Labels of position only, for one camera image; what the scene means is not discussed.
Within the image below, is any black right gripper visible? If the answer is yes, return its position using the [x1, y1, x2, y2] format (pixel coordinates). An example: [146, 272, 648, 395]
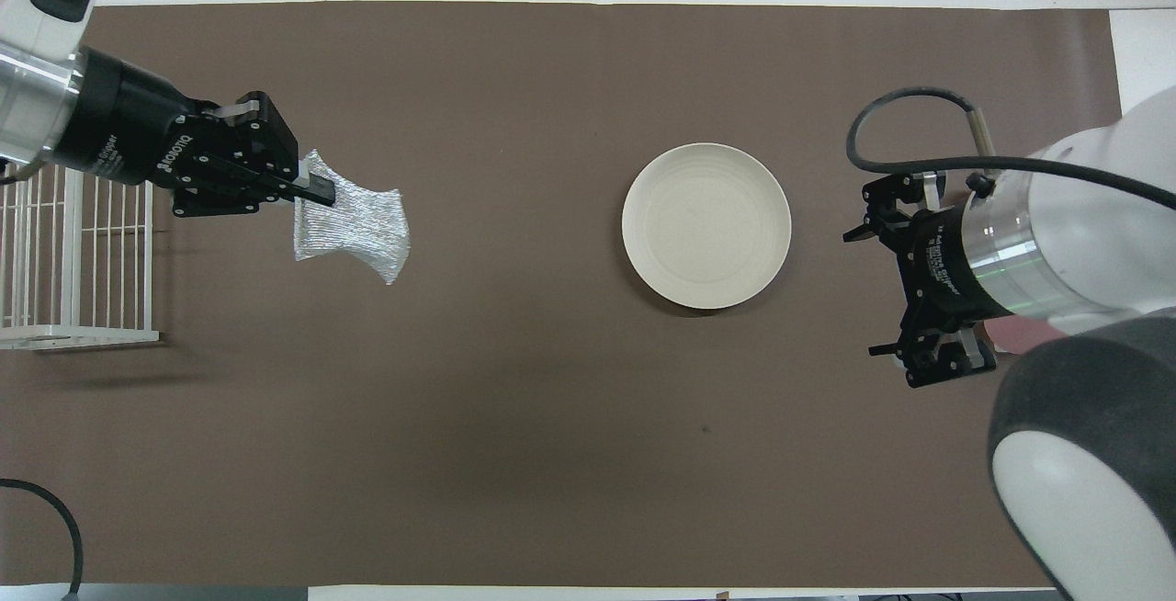
[842, 172, 998, 389]

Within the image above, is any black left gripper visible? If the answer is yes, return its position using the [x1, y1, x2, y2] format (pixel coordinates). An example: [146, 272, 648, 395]
[57, 48, 337, 218]

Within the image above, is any cream round plate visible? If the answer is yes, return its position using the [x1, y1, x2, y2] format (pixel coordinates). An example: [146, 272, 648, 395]
[621, 142, 793, 311]

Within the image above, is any pink plastic cup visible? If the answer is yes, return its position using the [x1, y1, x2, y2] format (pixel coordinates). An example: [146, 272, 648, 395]
[988, 316, 1067, 356]

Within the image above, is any brown table mat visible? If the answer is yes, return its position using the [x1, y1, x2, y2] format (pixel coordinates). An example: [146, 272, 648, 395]
[0, 2, 1124, 589]

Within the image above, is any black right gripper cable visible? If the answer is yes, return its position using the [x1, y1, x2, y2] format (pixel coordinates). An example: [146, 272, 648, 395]
[845, 88, 1176, 212]

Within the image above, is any white wire dish rack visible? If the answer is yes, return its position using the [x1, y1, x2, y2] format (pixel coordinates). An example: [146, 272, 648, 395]
[0, 160, 160, 350]

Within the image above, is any black left base cable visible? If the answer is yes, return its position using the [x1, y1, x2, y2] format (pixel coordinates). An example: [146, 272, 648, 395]
[0, 480, 85, 601]

